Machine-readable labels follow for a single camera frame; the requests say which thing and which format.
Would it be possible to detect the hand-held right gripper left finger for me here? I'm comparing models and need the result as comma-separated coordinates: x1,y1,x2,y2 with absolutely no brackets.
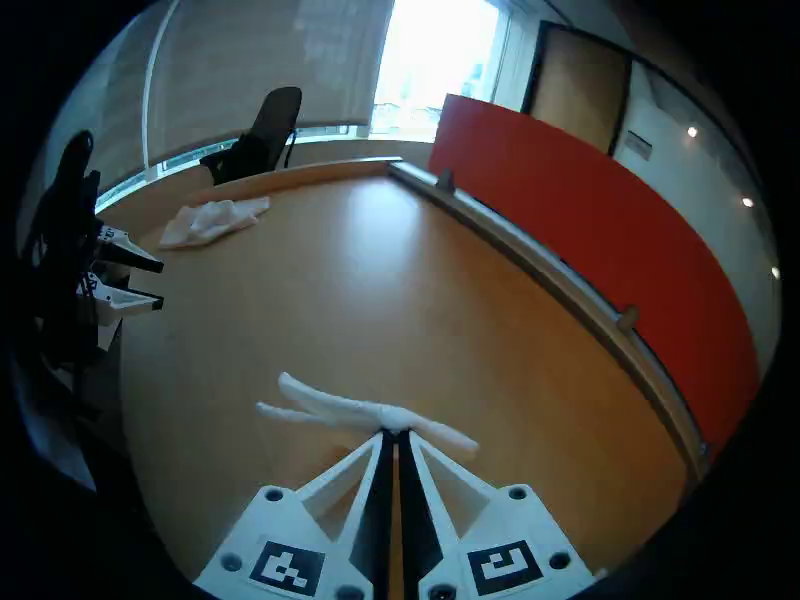
192,428,396,600

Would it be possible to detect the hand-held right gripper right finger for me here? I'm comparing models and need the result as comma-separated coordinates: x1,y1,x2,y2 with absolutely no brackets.
396,428,595,600

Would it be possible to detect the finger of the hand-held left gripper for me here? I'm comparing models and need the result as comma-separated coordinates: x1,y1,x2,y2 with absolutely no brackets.
76,272,166,326
94,224,166,274

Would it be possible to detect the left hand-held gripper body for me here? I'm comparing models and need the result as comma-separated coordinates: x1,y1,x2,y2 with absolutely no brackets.
17,129,104,370

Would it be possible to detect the white towel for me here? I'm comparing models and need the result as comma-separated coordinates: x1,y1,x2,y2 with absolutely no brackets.
256,372,480,454

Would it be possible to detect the heap of white towels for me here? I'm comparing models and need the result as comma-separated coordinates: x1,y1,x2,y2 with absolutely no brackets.
158,196,272,251

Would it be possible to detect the black office chair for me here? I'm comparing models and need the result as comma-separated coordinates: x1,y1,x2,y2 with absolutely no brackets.
199,86,304,187

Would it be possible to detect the red desk screen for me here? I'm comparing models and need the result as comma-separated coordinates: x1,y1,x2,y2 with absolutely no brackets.
386,92,761,467

